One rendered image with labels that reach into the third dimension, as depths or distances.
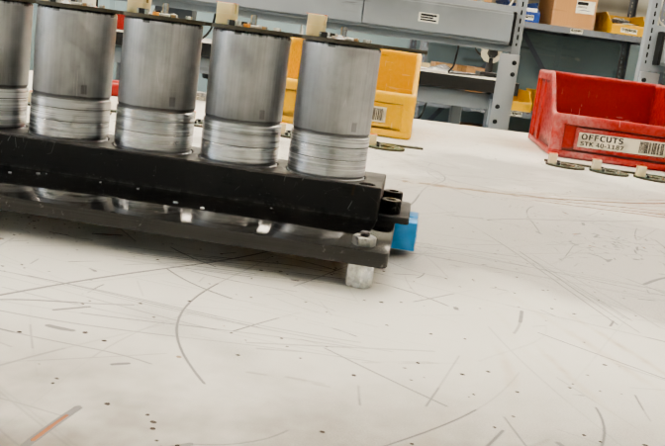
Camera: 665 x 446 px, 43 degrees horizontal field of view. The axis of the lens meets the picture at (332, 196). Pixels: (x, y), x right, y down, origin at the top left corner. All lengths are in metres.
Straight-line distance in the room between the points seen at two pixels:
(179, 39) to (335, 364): 0.13
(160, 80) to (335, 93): 0.05
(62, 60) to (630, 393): 0.18
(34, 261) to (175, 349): 0.06
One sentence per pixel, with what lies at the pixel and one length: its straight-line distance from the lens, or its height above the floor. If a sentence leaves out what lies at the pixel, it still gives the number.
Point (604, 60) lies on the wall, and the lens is 5.01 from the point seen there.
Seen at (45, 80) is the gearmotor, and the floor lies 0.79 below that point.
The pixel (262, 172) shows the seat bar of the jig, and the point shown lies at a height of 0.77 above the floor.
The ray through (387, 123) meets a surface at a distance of 0.59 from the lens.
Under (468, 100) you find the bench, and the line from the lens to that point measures 2.72.
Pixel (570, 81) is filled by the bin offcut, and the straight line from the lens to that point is 0.74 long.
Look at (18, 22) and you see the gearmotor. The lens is 0.29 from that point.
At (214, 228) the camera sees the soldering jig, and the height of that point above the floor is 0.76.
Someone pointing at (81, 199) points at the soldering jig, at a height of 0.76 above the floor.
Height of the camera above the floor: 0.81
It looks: 10 degrees down
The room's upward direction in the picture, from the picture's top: 7 degrees clockwise
